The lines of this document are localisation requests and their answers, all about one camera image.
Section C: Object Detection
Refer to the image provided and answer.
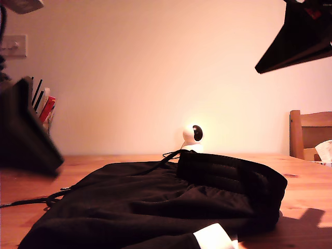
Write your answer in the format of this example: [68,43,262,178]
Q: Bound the black shorts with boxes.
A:
[0,149,288,249]

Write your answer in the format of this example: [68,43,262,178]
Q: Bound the crumpled clear plastic bag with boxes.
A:
[46,105,56,130]

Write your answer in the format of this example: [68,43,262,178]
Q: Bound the black chopstick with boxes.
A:
[34,90,45,115]
[31,79,43,107]

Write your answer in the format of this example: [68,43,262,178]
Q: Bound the wooden chair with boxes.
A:
[288,109,332,162]

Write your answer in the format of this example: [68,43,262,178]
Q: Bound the white tissue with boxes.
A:
[314,140,332,164]

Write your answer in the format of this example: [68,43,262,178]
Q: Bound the white light switch plate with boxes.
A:
[0,34,27,59]

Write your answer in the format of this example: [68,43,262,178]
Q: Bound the arm grey camera box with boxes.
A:
[4,0,45,15]

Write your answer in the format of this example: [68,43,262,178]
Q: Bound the white security camera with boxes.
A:
[181,123,206,154]

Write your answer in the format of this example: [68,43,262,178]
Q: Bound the black security camera cable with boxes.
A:
[162,149,183,159]

